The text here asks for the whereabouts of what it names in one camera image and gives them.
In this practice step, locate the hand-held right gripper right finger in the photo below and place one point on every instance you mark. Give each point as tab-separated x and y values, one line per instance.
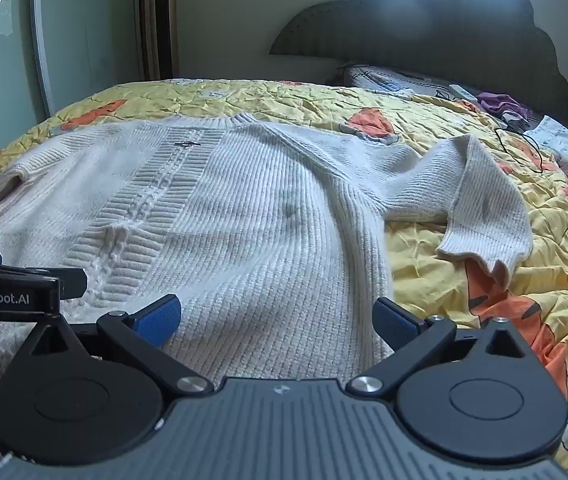
394	324

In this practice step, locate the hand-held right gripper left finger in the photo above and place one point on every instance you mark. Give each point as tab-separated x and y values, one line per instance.
159	321

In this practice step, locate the white knit sweater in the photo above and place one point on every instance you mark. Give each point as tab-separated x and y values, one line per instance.
244	220

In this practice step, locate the yellow printed quilt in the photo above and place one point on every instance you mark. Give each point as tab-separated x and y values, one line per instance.
539	240

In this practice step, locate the frosted glass wardrobe doors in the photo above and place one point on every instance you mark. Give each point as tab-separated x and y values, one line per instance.
4	60

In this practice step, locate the white remote control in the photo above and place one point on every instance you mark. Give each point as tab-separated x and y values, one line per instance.
462	92

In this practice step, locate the patterned pillow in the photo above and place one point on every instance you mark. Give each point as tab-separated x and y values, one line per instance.
384	80

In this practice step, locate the purple cloth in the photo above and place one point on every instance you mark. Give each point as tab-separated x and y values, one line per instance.
504	102

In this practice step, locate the white patterned cloth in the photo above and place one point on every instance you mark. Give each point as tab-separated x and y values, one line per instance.
559	137

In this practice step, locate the gold tower air conditioner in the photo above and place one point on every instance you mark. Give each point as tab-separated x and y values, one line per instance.
164	20

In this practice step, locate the grey padded headboard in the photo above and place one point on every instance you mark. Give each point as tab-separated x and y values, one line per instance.
439	25

